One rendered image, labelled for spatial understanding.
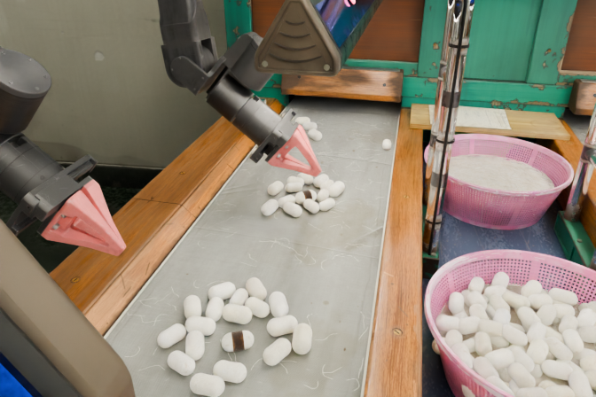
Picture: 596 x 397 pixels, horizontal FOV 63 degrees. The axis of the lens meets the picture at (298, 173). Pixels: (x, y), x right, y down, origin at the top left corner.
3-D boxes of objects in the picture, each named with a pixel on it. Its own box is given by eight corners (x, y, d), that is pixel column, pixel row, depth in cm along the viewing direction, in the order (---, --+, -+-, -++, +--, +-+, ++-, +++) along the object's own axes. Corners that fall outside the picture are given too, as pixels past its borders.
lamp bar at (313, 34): (253, 73, 46) (249, -9, 42) (346, -4, 100) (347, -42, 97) (338, 78, 44) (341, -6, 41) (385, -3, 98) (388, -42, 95)
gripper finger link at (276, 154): (337, 147, 79) (294, 109, 78) (331, 166, 73) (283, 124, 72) (311, 174, 82) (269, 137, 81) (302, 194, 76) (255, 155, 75)
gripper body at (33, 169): (103, 163, 54) (50, 118, 53) (41, 207, 45) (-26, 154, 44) (78, 198, 57) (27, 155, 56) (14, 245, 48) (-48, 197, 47)
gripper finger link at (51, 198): (148, 222, 53) (80, 165, 52) (112, 260, 47) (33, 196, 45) (119, 256, 56) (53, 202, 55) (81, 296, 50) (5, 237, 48)
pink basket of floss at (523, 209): (495, 256, 81) (505, 206, 77) (392, 190, 102) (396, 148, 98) (592, 215, 93) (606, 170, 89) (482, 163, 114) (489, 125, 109)
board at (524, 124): (409, 128, 109) (410, 123, 109) (411, 107, 122) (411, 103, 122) (569, 141, 102) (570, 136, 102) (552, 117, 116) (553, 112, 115)
